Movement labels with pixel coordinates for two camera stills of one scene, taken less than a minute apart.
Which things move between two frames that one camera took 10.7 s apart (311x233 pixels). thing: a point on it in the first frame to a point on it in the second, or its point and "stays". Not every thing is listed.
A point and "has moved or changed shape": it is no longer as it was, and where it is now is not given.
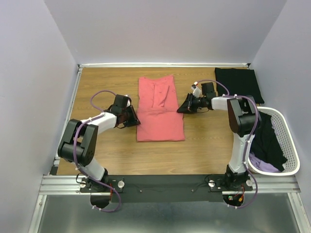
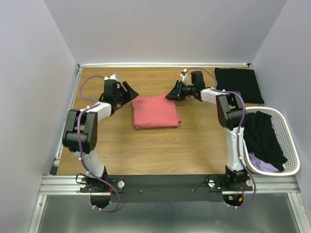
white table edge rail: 164,65 stays
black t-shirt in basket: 266,142 stays
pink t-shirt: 157,117 has moved or changed shape
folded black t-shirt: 239,82 stays
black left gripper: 134,120 to 129,95
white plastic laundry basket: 292,166 stays
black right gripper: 187,106 to 175,93
